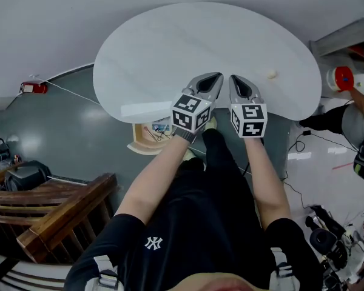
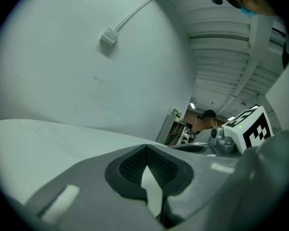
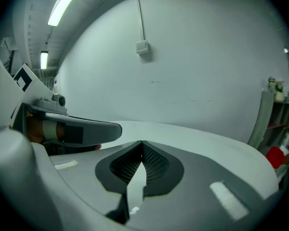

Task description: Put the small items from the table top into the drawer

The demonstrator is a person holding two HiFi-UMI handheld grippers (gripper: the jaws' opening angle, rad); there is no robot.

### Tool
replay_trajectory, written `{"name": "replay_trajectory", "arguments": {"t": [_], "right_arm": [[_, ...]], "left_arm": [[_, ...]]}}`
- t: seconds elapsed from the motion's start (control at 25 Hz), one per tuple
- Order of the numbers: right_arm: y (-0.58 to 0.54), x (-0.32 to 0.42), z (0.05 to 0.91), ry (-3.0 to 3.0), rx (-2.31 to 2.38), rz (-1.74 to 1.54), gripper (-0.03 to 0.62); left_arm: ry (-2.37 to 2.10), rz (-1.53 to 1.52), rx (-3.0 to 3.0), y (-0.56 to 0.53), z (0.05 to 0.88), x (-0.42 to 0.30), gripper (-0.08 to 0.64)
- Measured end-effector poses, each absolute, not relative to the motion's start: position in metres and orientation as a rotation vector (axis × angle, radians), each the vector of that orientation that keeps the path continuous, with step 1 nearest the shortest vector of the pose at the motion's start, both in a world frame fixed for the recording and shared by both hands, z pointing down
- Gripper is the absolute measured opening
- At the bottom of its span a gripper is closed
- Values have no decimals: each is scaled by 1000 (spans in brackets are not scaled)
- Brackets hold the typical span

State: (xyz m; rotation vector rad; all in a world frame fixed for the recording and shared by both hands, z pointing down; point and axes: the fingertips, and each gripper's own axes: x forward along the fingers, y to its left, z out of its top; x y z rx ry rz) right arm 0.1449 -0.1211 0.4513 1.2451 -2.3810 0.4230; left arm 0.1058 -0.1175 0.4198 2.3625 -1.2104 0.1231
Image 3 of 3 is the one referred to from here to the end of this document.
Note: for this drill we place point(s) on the long ceiling tube light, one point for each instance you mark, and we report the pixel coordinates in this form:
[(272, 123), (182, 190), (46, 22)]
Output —
[(62, 3)]

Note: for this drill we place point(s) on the white finger bandage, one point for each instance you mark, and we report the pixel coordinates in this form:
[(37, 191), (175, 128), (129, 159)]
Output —
[(49, 129)]

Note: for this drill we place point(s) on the gray fisheye camera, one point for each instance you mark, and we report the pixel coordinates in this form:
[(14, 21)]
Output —
[(60, 101)]

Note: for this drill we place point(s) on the short ceiling tube light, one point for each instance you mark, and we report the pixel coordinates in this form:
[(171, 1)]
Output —
[(43, 60)]

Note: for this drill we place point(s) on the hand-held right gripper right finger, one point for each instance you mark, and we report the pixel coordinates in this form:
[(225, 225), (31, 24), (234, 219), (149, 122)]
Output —
[(195, 177)]

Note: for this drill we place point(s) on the person's left hand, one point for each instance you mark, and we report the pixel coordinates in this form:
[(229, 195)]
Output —
[(35, 129)]

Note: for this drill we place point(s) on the red round object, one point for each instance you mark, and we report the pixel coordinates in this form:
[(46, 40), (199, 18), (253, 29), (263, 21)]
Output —
[(275, 156)]

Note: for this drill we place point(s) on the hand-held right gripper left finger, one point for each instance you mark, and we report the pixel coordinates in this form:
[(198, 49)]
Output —
[(82, 177)]

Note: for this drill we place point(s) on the clear bottle with green cap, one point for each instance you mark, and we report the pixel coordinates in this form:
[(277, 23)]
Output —
[(271, 84)]

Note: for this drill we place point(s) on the white wall junction box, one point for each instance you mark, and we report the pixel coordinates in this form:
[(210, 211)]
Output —
[(142, 47)]

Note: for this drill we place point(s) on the white vase with flowers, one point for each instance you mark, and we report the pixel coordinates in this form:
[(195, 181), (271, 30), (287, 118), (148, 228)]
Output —
[(279, 94)]

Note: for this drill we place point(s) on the gray open shelf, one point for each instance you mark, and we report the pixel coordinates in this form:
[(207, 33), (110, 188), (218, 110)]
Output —
[(263, 119)]

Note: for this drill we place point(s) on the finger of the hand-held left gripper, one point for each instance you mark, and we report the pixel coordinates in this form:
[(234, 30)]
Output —
[(98, 131)]

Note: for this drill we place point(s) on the white wall conduit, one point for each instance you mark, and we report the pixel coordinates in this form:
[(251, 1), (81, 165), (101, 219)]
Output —
[(140, 16)]

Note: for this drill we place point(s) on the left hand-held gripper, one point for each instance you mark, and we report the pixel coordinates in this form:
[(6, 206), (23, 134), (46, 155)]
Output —
[(4, 93)]

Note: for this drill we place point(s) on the white table top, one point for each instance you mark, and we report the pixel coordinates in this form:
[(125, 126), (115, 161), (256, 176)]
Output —
[(183, 133)]

